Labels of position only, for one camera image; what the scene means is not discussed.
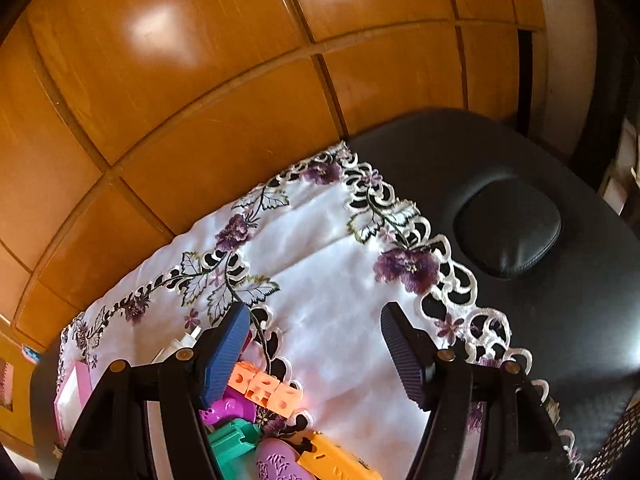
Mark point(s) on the white plug-in device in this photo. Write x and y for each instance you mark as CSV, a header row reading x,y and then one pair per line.
x,y
175,345

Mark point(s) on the pink box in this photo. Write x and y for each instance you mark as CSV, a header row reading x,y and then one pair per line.
x,y
84,377

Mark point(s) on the purple perforated toy strainer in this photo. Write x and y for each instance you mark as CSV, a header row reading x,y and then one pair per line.
x,y
225,407

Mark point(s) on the purple oval patterned toy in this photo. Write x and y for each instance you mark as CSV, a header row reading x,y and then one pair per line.
x,y
277,462

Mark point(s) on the green plastic toy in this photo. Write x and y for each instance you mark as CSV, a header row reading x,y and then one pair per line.
x,y
232,445

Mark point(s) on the white floral embroidered tablecloth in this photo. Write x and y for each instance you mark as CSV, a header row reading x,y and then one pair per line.
x,y
325,270

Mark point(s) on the orange perforated toy block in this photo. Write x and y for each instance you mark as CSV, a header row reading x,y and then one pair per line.
x,y
265,390

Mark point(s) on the black round cushion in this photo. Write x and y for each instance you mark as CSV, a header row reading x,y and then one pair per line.
x,y
507,230

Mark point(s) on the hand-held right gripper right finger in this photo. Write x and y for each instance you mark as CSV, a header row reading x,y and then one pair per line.
x,y
400,355

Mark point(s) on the black mesh panel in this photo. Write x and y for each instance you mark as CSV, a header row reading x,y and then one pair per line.
x,y
620,435

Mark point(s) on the small blue pink object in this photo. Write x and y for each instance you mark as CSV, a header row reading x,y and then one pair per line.
x,y
30,354

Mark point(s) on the pink toothed object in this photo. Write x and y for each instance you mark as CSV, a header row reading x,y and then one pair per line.
x,y
5,385

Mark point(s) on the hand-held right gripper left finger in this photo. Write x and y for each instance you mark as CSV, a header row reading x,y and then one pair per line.
x,y
227,355

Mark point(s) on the black padded table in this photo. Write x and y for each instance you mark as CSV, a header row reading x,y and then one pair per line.
x,y
550,335

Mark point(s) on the yellow plastic toy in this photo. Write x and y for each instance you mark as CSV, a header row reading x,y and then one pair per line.
x,y
335,460

